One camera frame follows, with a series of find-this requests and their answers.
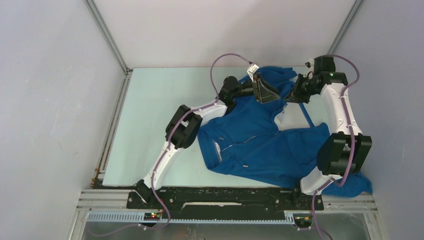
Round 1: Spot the aluminium front frame rail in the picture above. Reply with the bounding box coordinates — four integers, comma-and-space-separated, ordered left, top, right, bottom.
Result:
68, 186, 383, 240

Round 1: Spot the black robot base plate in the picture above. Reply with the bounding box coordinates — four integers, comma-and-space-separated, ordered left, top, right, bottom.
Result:
126, 186, 324, 220

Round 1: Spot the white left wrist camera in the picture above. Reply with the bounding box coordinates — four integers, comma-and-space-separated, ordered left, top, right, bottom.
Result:
246, 63, 259, 81

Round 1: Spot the aluminium corner frame post left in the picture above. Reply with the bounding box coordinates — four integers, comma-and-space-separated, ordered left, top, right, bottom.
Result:
84, 0, 130, 75

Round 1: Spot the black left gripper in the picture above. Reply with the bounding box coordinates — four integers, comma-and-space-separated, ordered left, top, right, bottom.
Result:
231, 73, 280, 104

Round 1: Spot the aluminium corner frame post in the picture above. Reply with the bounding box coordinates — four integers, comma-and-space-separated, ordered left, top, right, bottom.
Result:
84, 0, 130, 75
327, 0, 365, 54

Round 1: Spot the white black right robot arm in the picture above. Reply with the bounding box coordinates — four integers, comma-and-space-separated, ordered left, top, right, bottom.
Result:
284, 54, 373, 209

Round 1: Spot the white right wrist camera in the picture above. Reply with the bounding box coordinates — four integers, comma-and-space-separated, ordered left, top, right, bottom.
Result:
304, 58, 315, 69

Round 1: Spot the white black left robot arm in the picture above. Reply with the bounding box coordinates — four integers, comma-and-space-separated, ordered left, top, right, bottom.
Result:
135, 73, 281, 208

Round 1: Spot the grey slotted cable duct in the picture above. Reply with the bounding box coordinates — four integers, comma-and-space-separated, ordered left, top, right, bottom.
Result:
86, 211, 295, 225

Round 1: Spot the aluminium corner frame post right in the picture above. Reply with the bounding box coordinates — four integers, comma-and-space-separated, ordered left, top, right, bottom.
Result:
327, 0, 365, 54

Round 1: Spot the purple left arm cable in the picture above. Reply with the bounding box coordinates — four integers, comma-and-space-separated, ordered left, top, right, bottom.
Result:
86, 52, 256, 237

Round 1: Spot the blue zip-up jacket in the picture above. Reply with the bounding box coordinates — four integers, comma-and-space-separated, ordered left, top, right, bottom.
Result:
197, 65, 373, 198

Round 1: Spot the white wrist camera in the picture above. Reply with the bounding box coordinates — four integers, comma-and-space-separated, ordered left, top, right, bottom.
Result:
304, 58, 315, 69
246, 63, 259, 81

